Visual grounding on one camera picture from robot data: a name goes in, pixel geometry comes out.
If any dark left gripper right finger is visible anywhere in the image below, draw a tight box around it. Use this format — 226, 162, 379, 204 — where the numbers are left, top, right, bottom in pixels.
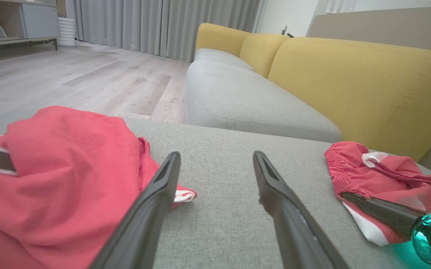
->
253, 151, 350, 269

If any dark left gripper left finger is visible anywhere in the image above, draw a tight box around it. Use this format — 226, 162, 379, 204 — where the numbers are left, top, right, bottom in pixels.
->
89, 151, 181, 269

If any red shorts white panel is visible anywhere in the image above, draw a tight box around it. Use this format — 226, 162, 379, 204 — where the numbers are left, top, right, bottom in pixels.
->
325, 141, 431, 247

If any long grey sofa seat cushion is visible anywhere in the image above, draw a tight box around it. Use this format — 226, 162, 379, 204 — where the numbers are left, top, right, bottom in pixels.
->
185, 60, 344, 143

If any medium yellow sofa back cushion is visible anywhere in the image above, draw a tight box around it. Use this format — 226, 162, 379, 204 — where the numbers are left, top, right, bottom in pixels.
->
239, 33, 291, 79

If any small grey sofa seat cushion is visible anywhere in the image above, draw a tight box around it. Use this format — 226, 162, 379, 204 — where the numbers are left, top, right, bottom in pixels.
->
194, 48, 255, 72

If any grey pleated curtain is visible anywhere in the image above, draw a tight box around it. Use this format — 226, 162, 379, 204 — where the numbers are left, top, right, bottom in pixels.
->
74, 0, 261, 63

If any small yellow sofa back cushion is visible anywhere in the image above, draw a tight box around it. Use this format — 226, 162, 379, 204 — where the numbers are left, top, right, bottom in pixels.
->
195, 23, 252, 57

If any white ribbed plant pot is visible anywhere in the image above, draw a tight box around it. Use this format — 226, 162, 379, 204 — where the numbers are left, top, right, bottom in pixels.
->
58, 17, 77, 47

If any low wooden grey cabinet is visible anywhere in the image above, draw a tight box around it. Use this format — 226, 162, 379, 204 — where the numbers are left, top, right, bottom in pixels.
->
0, 0, 60, 53

